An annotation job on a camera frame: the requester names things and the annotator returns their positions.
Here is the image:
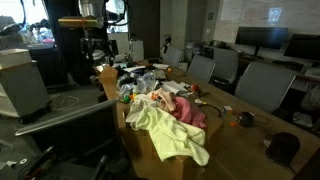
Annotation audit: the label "black round speaker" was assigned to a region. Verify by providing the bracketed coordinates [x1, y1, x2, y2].
[266, 132, 301, 166]

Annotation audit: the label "white spray bottle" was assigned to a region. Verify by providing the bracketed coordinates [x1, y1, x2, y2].
[132, 81, 141, 95]

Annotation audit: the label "white paper stack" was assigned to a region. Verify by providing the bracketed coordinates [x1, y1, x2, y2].
[161, 80, 189, 95]

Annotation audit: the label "brown cardboard box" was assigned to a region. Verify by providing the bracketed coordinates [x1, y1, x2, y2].
[116, 99, 225, 180]

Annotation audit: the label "white upright box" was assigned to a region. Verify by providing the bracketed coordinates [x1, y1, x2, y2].
[128, 39, 145, 62]

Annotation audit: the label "peach printed cloth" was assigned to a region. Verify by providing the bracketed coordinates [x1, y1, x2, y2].
[148, 88, 177, 113]

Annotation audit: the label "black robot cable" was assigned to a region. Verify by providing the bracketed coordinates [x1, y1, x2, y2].
[103, 0, 130, 27]

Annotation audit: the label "white rolling cabinet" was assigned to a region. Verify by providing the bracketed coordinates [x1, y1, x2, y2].
[0, 48, 53, 124]

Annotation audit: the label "black table cable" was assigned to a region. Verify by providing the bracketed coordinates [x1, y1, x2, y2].
[199, 101, 223, 118]

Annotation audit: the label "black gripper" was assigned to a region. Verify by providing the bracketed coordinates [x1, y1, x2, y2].
[80, 29, 110, 63]

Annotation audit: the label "small open cardboard box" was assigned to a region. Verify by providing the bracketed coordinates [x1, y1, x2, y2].
[97, 65, 119, 84]

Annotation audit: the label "dark round ball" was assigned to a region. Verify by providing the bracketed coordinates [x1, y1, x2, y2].
[238, 111, 255, 128]

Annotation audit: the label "black computer monitor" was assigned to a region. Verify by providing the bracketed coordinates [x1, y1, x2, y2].
[234, 26, 289, 57]
[283, 33, 320, 62]

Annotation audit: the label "dark grey swivel chair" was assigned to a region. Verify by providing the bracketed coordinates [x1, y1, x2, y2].
[14, 99, 134, 180]

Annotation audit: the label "light green towel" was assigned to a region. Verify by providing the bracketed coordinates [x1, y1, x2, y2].
[131, 103, 211, 167]

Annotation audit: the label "small puzzle cube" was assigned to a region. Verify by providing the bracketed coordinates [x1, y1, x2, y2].
[223, 105, 234, 116]

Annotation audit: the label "wall whiteboard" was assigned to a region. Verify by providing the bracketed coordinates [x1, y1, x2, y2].
[213, 0, 320, 44]

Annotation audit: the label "white floor cable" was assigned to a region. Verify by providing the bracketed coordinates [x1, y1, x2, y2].
[51, 95, 80, 112]

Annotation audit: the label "pink towel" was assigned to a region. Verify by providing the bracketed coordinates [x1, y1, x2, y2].
[171, 96, 208, 129]

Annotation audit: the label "clear plastic bags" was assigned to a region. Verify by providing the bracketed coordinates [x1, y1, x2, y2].
[118, 71, 158, 98]

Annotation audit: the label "wooden wall desk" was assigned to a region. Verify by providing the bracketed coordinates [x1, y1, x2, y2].
[238, 54, 320, 83]

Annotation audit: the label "light grey office chair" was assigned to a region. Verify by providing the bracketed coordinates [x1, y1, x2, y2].
[211, 48, 239, 84]
[163, 46, 183, 69]
[234, 61, 298, 114]
[187, 54, 216, 84]

